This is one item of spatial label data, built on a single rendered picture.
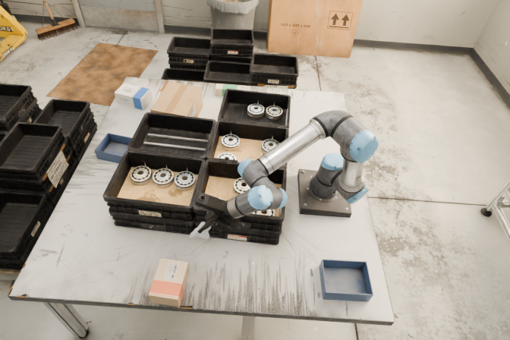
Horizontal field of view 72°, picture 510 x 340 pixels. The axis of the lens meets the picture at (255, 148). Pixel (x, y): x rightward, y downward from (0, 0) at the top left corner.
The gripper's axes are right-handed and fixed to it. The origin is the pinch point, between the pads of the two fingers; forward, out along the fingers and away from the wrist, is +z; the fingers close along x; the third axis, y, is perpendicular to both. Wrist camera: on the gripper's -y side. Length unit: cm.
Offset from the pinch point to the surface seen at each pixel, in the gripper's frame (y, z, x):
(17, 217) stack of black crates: -36, 144, 25
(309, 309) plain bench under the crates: 60, -11, -11
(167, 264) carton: 10.5, 26.8, -7.5
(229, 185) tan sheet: 19.2, 11.5, 35.8
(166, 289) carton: 12.8, 24.3, -17.7
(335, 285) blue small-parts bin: 67, -19, 1
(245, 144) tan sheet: 21, 10, 66
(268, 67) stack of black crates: 43, 39, 200
